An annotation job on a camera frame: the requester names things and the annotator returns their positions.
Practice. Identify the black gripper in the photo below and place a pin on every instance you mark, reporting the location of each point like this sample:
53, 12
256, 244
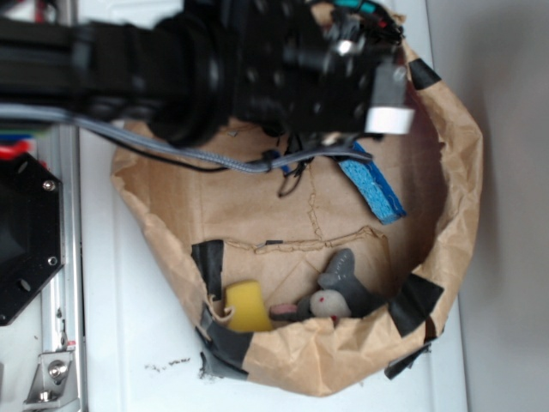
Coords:
321, 67

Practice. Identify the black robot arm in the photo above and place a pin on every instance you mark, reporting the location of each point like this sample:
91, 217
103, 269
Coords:
177, 76

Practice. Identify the blue sponge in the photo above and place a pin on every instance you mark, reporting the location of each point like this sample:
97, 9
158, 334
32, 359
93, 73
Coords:
375, 189

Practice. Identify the grey plush mouse toy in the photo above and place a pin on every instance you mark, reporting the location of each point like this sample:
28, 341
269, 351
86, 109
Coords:
340, 295

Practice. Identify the brown paper bin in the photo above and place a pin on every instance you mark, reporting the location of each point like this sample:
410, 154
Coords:
208, 231

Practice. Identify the yellow sponge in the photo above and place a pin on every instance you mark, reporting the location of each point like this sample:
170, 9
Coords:
248, 310

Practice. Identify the white tray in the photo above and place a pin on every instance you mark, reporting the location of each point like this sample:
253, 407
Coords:
143, 354

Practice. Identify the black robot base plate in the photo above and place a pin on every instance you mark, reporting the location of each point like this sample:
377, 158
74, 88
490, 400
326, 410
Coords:
31, 233

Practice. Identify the aluminium frame rail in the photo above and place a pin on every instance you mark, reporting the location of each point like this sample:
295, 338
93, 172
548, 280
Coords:
61, 299

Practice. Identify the metal corner bracket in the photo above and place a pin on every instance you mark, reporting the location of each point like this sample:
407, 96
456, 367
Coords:
54, 383

